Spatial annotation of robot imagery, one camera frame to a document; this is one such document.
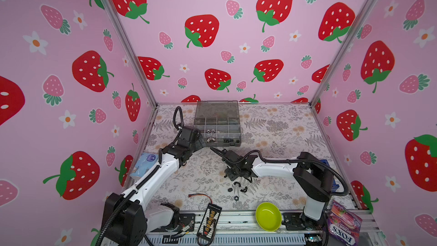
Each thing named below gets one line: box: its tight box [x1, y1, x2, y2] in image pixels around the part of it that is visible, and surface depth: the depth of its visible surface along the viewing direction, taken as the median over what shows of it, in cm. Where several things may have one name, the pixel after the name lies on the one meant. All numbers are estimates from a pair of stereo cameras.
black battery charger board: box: [195, 202, 223, 240], surface depth 74 cm
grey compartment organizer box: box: [193, 100, 242, 148], surface depth 112 cm
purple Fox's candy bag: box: [327, 199, 363, 246], surface depth 73 cm
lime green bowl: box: [255, 202, 282, 232], surface depth 77 cm
